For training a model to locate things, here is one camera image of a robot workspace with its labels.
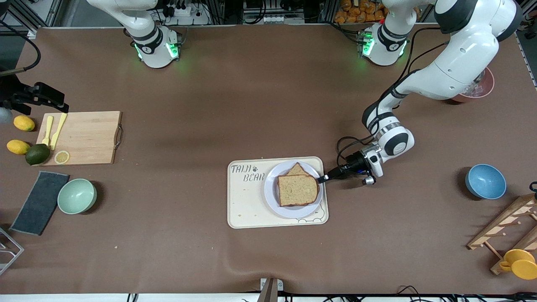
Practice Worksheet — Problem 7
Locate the brown toast bread slice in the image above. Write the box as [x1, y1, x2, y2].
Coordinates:
[276, 174, 321, 207]
[286, 162, 323, 206]

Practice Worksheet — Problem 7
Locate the pale lavender round plate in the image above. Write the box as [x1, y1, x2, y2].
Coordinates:
[264, 161, 326, 219]

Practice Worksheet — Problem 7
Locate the yellow lemon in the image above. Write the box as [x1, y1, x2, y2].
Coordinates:
[6, 139, 31, 155]
[13, 115, 36, 132]

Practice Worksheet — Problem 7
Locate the yellow plastic fork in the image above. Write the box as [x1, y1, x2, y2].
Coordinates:
[41, 116, 54, 146]

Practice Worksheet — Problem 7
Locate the yellow plastic knife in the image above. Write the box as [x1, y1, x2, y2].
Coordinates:
[50, 113, 68, 151]

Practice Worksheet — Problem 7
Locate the dark green lime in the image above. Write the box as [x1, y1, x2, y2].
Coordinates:
[25, 143, 51, 166]

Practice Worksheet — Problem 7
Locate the wooden cutting board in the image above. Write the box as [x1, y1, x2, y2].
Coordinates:
[36, 111, 124, 167]

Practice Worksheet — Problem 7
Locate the cream bear print tray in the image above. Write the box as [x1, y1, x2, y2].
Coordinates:
[227, 156, 329, 229]

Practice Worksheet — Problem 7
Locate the dark grey cloth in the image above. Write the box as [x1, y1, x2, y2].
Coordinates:
[9, 171, 70, 236]

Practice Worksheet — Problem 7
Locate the mint green bowl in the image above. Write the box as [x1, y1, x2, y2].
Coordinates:
[57, 178, 98, 215]

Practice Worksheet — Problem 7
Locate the blue bowl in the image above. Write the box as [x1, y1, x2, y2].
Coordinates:
[464, 164, 507, 200]

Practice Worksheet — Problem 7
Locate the clear ice cube pile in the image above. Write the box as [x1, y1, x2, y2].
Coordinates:
[462, 80, 484, 98]

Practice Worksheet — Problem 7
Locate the pink bowl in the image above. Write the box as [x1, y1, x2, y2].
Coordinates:
[451, 67, 495, 104]

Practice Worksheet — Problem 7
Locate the orange bread rolls pile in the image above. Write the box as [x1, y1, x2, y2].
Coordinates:
[334, 0, 387, 23]

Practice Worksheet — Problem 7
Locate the wooden peg rack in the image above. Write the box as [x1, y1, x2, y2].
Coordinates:
[467, 193, 537, 276]

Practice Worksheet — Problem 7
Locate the white power strip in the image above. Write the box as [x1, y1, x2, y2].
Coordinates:
[162, 2, 210, 26]

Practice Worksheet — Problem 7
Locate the yellow cup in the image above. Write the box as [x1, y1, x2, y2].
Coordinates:
[499, 249, 537, 280]

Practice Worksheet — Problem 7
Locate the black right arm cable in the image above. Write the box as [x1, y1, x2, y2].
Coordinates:
[0, 21, 42, 77]

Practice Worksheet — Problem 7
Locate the aluminium frame profile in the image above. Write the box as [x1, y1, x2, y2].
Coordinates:
[514, 0, 537, 34]
[0, 0, 63, 40]

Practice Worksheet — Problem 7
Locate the grey camera pole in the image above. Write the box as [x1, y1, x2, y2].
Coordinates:
[257, 278, 284, 302]

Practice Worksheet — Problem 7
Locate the metal wire rack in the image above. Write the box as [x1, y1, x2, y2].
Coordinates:
[0, 226, 25, 276]

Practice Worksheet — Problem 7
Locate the white network switch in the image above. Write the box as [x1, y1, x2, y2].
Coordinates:
[243, 13, 305, 24]

